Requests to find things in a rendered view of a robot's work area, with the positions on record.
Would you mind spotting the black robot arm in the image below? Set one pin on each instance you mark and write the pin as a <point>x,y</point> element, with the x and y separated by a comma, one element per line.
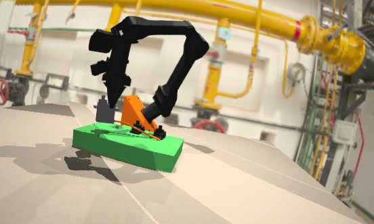
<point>136,28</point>

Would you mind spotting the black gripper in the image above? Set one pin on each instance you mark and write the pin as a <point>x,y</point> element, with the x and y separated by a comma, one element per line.
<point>116,79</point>

